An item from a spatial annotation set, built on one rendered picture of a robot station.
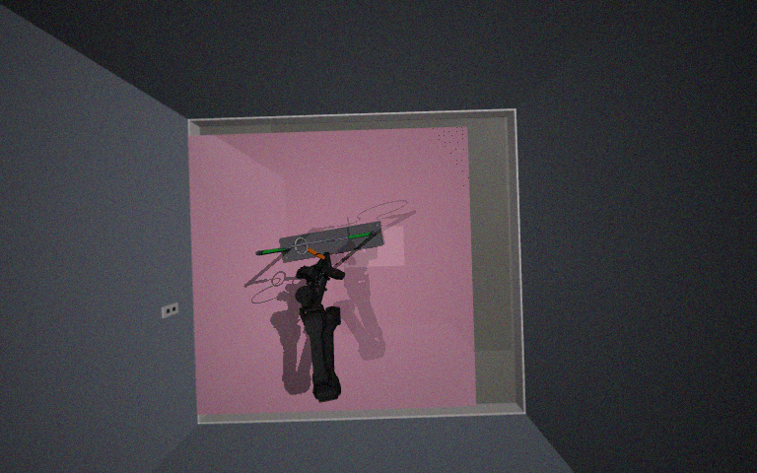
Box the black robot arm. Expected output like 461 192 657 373
295 266 341 403

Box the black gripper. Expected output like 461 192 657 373
308 252 345 293

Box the orange handle with grey loop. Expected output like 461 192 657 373
294 237 325 260

